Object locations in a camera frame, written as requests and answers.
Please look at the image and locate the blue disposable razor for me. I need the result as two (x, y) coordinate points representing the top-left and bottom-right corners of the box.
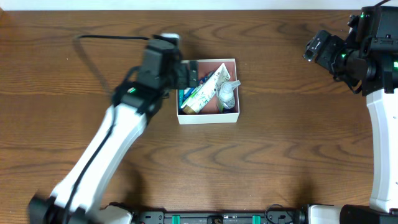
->
(184, 71), (214, 96)

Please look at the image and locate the white box pink interior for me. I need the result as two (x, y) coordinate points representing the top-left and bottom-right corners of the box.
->
(176, 58), (240, 124)

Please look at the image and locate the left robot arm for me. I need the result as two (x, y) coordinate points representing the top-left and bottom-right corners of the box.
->
(27, 33), (198, 223)

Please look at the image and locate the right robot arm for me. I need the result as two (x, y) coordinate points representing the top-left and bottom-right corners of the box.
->
(295, 1), (397, 224)

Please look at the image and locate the clear sanitizer pump bottle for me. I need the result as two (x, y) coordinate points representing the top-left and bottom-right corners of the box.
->
(217, 80), (241, 113)

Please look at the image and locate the green toothbrush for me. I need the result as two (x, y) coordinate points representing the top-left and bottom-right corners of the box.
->
(180, 84), (203, 109)

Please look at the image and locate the small teal toothpaste tube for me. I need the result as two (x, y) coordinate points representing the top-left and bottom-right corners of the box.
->
(178, 90), (184, 113)

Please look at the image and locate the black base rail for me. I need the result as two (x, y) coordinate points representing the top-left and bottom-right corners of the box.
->
(105, 203), (371, 224)

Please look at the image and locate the white floral cream tube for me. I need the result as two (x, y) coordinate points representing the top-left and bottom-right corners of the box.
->
(183, 63), (231, 114)

